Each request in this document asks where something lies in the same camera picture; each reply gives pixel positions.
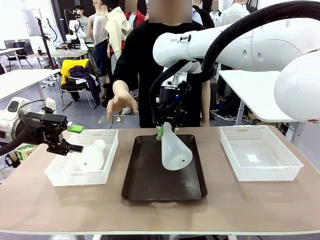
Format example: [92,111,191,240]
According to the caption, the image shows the black coat mannequin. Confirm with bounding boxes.
[191,4,216,29]

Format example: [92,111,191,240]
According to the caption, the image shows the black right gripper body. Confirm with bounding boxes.
[151,79,192,128]

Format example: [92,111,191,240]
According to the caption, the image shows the black office chair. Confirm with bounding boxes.
[3,39,33,70]

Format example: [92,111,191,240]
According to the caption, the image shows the white side table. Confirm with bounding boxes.
[218,69,312,123]
[0,69,62,102]

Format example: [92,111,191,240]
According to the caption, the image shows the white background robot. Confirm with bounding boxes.
[65,9,87,45]

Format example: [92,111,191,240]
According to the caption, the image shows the green white cardboard box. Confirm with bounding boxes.
[14,143,39,161]

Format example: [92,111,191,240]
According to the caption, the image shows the white tank top mannequin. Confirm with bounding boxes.
[86,0,110,51]

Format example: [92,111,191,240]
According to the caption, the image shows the person's left forearm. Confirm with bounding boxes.
[200,81,211,128]

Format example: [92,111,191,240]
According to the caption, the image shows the black chair metal legs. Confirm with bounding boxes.
[60,81,100,111]

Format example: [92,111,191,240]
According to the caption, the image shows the dark brown plastic tray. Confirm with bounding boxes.
[121,131,208,203]

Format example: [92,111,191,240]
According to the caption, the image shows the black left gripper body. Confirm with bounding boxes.
[18,111,68,151]

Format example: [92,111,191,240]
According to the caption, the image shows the black tripod stand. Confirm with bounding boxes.
[34,16,58,70]

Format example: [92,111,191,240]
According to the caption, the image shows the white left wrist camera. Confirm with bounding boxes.
[41,97,57,114]

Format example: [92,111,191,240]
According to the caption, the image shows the person in black sweater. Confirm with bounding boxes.
[111,0,215,128]

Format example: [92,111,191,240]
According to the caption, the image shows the black right arm cable sleeve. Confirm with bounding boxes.
[149,1,320,111]

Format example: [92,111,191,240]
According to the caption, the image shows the grey whiteboard panel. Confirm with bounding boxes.
[21,8,43,37]

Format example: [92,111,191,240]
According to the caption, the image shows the red jacket mannequin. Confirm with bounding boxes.
[124,9,146,28]

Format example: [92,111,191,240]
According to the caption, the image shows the background work desk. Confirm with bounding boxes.
[24,48,89,69]

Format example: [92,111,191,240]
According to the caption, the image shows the yellow garment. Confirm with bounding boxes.
[60,58,90,85]

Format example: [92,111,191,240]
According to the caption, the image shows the cream jacket mannequin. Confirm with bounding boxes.
[104,6,133,65]

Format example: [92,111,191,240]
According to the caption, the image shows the grey mannequin base plate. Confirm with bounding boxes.
[98,113,138,125]

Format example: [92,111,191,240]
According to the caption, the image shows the person's right forearm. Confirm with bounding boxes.
[112,79,131,95]

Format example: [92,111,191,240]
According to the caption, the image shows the translucent white conical flask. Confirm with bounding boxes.
[74,139,106,173]
[160,122,194,172]

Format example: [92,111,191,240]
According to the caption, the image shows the purple garment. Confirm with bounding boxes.
[69,65,101,106]

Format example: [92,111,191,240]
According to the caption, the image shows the white perforated plastic basket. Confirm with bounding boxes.
[44,129,119,187]
[219,125,305,182]

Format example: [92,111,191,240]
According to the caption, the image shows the person's right hand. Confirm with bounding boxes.
[106,88,140,121]

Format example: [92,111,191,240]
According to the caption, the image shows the white shirt mannequin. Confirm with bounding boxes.
[216,2,251,29]

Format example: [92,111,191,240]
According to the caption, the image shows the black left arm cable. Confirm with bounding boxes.
[0,128,38,157]

